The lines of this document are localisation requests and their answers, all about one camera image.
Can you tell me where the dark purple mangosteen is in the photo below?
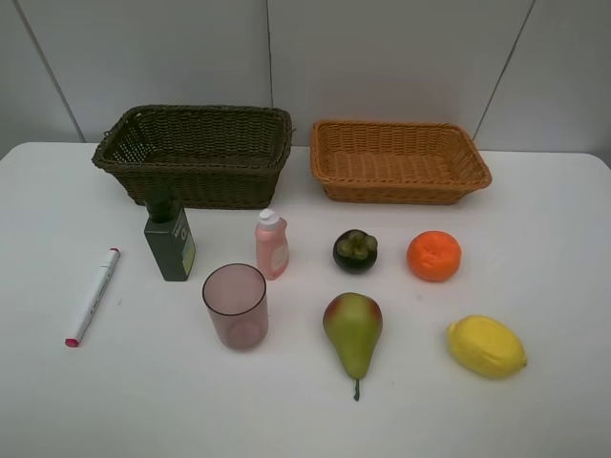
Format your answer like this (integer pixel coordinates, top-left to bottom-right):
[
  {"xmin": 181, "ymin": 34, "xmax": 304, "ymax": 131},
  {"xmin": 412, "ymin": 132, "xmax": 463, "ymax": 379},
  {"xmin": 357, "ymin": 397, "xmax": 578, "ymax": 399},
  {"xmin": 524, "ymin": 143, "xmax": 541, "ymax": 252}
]
[{"xmin": 332, "ymin": 229, "xmax": 378, "ymax": 275}]

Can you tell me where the green red pear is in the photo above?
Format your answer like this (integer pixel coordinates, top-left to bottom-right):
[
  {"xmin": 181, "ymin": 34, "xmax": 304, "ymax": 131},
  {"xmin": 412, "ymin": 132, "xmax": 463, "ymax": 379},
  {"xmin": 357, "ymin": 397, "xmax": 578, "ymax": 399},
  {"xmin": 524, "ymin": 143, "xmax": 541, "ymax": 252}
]
[{"xmin": 323, "ymin": 292, "xmax": 383, "ymax": 402}]

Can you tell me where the orange mandarin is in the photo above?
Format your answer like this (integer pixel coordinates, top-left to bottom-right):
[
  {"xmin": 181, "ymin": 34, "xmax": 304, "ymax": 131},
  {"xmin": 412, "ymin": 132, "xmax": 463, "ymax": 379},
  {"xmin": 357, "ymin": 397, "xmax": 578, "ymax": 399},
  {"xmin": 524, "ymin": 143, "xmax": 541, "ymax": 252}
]
[{"xmin": 407, "ymin": 231, "xmax": 462, "ymax": 282}]

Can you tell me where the white marker with pink caps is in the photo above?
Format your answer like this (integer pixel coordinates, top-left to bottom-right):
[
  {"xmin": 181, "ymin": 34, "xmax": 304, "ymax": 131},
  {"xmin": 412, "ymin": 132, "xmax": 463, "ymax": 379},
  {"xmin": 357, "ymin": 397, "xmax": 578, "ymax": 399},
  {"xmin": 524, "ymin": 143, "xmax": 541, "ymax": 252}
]
[{"xmin": 64, "ymin": 247, "xmax": 120, "ymax": 348}]

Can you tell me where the yellow lemon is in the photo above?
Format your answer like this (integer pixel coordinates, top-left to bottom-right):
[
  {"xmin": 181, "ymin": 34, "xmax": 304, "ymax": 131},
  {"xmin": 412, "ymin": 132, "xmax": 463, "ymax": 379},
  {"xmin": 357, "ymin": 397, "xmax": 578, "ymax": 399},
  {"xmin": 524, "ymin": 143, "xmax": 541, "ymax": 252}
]
[{"xmin": 447, "ymin": 315, "xmax": 528, "ymax": 379}]

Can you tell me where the pink dish soap bottle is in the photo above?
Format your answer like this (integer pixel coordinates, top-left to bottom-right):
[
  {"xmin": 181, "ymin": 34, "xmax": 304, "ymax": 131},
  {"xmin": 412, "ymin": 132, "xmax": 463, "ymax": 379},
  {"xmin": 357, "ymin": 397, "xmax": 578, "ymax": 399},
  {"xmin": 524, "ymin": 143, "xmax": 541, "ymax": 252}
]
[{"xmin": 255, "ymin": 208, "xmax": 289, "ymax": 281}]

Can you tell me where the orange wicker basket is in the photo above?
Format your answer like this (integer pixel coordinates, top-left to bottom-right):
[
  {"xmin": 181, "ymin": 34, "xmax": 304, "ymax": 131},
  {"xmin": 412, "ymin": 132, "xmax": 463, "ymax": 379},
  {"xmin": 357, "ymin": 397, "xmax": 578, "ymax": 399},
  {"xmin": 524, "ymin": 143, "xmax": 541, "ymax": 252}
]
[{"xmin": 310, "ymin": 120, "xmax": 492, "ymax": 205}]

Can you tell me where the pink translucent plastic cup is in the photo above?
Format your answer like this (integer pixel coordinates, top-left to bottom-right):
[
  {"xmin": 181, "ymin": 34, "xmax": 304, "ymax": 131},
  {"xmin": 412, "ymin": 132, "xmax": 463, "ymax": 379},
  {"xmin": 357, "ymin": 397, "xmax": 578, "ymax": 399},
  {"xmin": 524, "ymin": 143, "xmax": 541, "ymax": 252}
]
[{"xmin": 201, "ymin": 263, "xmax": 269, "ymax": 351}]

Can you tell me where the dark brown wicker basket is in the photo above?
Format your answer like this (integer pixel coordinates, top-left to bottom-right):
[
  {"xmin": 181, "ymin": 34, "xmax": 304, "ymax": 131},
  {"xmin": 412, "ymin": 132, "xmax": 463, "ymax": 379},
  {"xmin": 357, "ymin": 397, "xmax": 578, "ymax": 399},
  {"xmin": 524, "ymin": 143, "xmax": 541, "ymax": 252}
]
[{"xmin": 92, "ymin": 105, "xmax": 293, "ymax": 210}]

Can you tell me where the dark green pump bottle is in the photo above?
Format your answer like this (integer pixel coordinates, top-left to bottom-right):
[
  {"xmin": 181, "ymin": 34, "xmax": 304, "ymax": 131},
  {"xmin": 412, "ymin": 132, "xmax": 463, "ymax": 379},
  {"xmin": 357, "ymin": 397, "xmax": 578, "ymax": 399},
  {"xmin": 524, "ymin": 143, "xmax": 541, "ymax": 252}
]
[{"xmin": 144, "ymin": 185, "xmax": 196, "ymax": 281}]

